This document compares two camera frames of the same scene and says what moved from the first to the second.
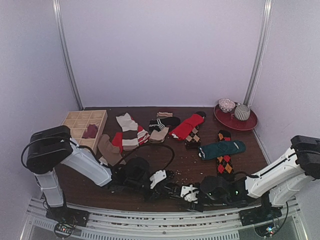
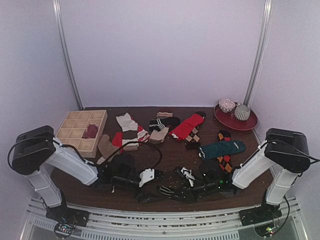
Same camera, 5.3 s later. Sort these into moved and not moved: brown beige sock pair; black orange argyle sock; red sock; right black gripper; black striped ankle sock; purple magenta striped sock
Moved: right black gripper; black striped ankle sock
Not moved: red sock; black orange argyle sock; purple magenta striped sock; brown beige sock pair
